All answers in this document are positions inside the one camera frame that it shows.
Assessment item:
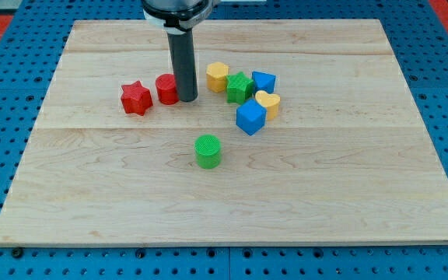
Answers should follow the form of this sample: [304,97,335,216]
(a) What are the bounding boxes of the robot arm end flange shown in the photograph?
[142,0,221,33]

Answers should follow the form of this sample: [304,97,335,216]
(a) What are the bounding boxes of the green star block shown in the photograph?
[226,72,254,104]

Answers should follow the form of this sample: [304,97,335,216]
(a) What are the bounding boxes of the light wooden board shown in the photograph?
[0,19,448,248]

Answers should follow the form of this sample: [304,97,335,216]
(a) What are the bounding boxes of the red star block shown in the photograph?
[121,81,153,116]

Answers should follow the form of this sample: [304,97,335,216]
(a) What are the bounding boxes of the green cylinder block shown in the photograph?
[194,135,222,169]

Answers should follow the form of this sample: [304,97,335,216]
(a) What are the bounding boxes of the blue cube block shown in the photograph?
[236,100,267,135]

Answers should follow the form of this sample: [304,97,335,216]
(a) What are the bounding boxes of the yellow heart block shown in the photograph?
[254,90,281,121]

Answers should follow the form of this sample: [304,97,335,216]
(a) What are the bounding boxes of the yellow hexagon block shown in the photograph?
[206,61,229,93]

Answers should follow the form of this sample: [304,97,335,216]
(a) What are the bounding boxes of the blue triangle block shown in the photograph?
[252,71,276,93]

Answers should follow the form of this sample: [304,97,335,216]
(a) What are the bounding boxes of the red cylinder block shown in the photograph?
[156,73,179,105]

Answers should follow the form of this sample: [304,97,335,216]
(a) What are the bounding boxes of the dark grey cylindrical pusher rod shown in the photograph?
[168,30,198,102]

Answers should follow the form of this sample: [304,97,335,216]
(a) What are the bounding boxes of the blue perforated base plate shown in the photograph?
[0,0,448,279]

